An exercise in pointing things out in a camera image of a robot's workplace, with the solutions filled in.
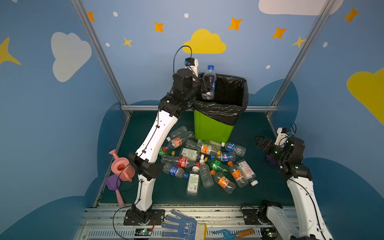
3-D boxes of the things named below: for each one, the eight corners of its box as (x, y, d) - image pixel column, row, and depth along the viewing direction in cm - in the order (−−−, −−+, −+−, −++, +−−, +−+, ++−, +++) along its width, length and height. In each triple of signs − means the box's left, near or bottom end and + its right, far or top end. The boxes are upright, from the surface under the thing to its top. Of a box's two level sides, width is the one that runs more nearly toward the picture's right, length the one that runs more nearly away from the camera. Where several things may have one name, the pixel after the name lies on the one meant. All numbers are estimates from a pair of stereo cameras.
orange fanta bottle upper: (240, 189, 84) (242, 187, 81) (225, 164, 93) (226, 162, 91) (248, 185, 85) (249, 183, 82) (232, 161, 94) (233, 159, 92)
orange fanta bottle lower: (208, 175, 89) (208, 173, 86) (214, 169, 91) (214, 166, 89) (230, 195, 82) (231, 193, 79) (235, 188, 84) (237, 186, 81)
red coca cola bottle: (161, 164, 92) (160, 161, 89) (163, 157, 95) (162, 154, 92) (199, 170, 90) (199, 167, 87) (200, 162, 93) (200, 159, 90)
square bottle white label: (186, 195, 81) (186, 194, 80) (187, 167, 92) (187, 166, 90) (200, 195, 81) (200, 194, 80) (199, 167, 92) (199, 166, 90)
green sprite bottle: (201, 165, 91) (201, 164, 90) (205, 157, 95) (205, 155, 93) (231, 179, 86) (232, 177, 85) (234, 169, 90) (235, 168, 88)
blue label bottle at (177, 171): (162, 171, 89) (161, 169, 87) (166, 164, 92) (165, 162, 90) (187, 181, 86) (186, 179, 83) (190, 173, 89) (190, 170, 86)
